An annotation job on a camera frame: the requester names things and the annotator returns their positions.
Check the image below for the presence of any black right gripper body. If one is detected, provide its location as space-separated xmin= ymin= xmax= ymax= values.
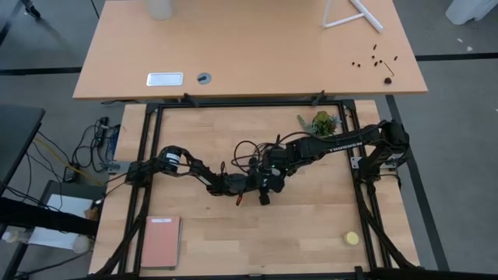
xmin=265 ymin=142 xmax=303 ymax=194

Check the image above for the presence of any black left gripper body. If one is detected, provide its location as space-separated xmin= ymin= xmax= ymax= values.
xmin=223 ymin=170 xmax=272 ymax=207

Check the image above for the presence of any green artificial plant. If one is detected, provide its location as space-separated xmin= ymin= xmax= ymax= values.
xmin=296 ymin=110 xmax=343 ymax=138

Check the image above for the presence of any pink notebook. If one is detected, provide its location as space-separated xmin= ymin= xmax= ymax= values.
xmin=140 ymin=215 xmax=184 ymax=271

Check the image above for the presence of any yellow round sponge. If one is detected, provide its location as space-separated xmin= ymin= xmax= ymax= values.
xmin=342 ymin=230 xmax=361 ymax=247

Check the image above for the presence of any light orange desk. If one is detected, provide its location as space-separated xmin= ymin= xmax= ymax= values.
xmin=72 ymin=0 xmax=430 ymax=102

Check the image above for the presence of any silver rectangular desk plate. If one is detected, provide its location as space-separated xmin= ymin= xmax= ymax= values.
xmin=146 ymin=72 xmax=184 ymax=88

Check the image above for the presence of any black power strip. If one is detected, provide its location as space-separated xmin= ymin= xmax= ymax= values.
xmin=96 ymin=116 xmax=113 ymax=145

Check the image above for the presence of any white triangular stand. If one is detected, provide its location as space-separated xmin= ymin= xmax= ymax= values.
xmin=321 ymin=0 xmax=385 ymax=34

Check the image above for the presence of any clear plastic jar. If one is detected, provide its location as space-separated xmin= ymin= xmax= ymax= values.
xmin=72 ymin=234 xmax=93 ymax=254

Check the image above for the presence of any black power adapter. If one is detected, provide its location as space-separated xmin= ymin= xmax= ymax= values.
xmin=62 ymin=163 xmax=81 ymax=184

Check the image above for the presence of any white box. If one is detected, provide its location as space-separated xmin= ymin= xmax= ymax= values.
xmin=27 ymin=192 xmax=97 ymax=250

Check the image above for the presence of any translucent plastic container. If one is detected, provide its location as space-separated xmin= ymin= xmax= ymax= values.
xmin=145 ymin=0 xmax=174 ymax=22

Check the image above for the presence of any black metal beam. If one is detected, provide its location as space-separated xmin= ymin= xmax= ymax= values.
xmin=0 ymin=196 xmax=99 ymax=237

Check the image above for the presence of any black side table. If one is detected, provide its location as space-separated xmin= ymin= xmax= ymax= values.
xmin=0 ymin=103 xmax=47 ymax=195

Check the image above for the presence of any white plastic object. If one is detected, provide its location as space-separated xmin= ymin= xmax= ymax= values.
xmin=444 ymin=0 xmax=498 ymax=26

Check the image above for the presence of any black chair leg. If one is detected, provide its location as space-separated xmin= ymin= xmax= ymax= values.
xmin=19 ymin=0 xmax=42 ymax=21

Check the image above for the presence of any black power cord with switch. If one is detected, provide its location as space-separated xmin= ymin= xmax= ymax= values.
xmin=232 ymin=138 xmax=273 ymax=174

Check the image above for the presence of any black aluminium table frame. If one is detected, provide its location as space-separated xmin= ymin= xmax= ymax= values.
xmin=93 ymin=98 xmax=426 ymax=280

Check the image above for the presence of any black frame clamp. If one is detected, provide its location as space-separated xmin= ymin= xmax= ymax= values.
xmin=310 ymin=89 xmax=327 ymax=107
xmin=182 ymin=92 xmax=201 ymax=108

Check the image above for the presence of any yellow cable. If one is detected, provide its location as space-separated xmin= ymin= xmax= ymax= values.
xmin=33 ymin=135 xmax=104 ymax=187

